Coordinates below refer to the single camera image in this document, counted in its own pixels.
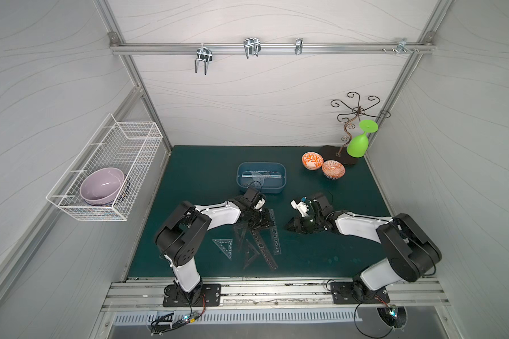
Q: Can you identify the dark triangle ruler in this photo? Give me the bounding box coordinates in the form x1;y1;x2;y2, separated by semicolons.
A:
243;240;260;270
233;223;247;251

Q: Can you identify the metal hook left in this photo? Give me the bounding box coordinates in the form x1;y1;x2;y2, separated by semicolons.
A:
195;47;213;75

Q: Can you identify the blue plastic storage box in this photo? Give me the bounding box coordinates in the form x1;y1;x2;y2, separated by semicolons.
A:
236;162;287;194

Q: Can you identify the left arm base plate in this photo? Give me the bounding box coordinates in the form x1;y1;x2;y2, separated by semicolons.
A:
162;283;221;308

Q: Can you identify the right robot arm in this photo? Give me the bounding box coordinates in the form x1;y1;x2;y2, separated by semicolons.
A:
285;211;443;294

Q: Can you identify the lilac bowl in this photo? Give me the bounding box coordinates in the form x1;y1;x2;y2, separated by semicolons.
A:
79;168;125;206

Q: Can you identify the aluminium rail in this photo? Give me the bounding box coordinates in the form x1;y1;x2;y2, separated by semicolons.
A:
101;278;450;312
110;42;436;57

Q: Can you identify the orange patterned bowl left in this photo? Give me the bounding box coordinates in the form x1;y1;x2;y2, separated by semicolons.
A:
301;152;325;170

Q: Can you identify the white wire basket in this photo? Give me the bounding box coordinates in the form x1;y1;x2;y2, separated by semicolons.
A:
46;114;163;222

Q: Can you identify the thin clear straight ruler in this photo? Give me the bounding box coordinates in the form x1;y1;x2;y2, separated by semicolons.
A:
240;171;282;178

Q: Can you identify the white cable duct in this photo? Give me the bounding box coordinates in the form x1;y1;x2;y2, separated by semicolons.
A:
113;308;363;327

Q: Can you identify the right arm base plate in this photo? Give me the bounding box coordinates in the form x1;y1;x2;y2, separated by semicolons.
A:
325;280;390;305

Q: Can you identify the stencil ruler clear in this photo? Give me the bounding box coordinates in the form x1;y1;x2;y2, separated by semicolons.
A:
269;209;282;255

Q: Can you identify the green table mat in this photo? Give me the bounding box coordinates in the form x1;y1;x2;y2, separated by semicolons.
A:
128;145;389;279

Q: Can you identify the aluminium top rail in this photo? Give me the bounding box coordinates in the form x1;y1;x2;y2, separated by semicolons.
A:
110;42;436;57

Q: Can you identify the clear protractor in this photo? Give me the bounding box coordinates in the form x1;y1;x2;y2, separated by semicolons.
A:
247;177;265;189

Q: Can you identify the metal hook right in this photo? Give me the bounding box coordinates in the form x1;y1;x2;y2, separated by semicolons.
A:
381;39;420;56

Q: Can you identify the metal hook middle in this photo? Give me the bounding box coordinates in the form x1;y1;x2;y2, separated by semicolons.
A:
243;38;262;59

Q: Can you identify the brown metal cup stand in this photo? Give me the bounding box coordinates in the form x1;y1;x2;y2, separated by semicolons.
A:
319;91;380;166

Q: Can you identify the stencil ruler large dark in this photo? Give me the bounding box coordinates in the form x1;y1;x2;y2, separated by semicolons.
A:
250;229;278;271

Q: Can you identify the metal hook small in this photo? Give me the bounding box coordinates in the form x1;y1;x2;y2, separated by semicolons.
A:
295;38;303;55

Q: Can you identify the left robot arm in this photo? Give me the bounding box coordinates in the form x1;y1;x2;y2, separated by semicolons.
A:
155;196;269;293

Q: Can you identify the green plastic goblet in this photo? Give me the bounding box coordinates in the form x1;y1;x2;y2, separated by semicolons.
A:
346;120;379;158

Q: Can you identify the clear triangle ruler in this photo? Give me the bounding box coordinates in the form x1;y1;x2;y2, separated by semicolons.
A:
213;239;233;261

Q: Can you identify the aluminium front rail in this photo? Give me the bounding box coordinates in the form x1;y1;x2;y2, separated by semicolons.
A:
101;278;450;312

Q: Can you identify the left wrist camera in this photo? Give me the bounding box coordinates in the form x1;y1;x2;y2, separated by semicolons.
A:
242;187;266;210

